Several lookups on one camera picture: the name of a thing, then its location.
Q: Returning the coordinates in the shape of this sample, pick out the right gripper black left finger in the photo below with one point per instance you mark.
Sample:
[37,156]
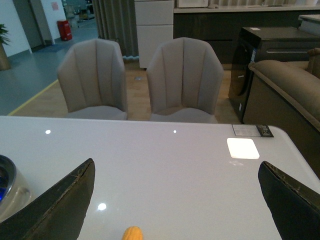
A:
[57,214]

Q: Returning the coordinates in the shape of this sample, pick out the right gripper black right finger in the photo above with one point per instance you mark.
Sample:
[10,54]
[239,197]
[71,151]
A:
[295,208]

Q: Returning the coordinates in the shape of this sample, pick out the yellow corn cob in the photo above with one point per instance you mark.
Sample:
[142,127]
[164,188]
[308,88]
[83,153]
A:
[133,233]

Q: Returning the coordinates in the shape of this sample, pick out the white electric cooking pot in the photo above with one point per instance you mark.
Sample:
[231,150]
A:
[15,192]

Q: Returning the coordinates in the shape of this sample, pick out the table label sticker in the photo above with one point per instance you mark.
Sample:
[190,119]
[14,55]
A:
[260,130]

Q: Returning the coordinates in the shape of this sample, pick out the brown sofa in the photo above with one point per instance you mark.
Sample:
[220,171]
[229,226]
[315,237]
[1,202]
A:
[287,95]

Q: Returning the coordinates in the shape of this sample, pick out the left beige upholstered chair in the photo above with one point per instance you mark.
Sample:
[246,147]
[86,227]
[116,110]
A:
[92,78]

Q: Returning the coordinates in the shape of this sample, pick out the beige upholstered chair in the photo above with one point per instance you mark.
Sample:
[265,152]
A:
[92,78]
[184,79]

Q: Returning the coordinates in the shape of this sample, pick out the potted green plant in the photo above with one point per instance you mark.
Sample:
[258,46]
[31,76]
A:
[4,60]

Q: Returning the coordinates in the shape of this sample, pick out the right beige upholstered chair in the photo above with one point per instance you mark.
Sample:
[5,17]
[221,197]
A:
[184,79]

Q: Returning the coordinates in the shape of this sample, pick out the red bin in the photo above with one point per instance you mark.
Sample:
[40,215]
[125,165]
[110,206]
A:
[64,30]

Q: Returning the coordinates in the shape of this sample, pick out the dark kitchen counter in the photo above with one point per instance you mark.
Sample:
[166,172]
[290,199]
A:
[221,28]

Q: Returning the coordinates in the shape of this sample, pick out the grey curtain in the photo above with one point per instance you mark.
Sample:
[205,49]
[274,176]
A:
[116,21]

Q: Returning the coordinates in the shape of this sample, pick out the white drawer cabinet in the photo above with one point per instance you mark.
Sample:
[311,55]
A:
[154,25]

